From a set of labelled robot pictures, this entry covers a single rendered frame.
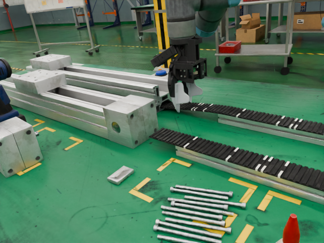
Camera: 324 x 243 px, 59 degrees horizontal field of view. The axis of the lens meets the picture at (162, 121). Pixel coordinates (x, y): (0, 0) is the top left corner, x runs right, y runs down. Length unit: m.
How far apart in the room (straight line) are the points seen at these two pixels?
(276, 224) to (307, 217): 0.05
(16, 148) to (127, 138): 0.25
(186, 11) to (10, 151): 0.53
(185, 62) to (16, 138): 0.45
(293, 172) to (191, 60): 0.39
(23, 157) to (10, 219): 0.18
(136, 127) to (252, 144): 0.28
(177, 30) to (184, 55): 0.07
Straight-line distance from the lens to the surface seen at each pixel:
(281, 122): 0.73
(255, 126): 0.74
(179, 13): 0.75
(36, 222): 0.58
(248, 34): 5.85
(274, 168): 0.56
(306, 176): 0.54
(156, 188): 0.56
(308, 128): 0.71
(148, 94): 0.87
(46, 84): 1.00
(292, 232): 0.35
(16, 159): 0.73
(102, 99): 0.84
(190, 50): 0.77
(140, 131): 0.71
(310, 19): 5.58
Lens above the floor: 1.13
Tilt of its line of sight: 25 degrees down
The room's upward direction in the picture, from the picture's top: 7 degrees counter-clockwise
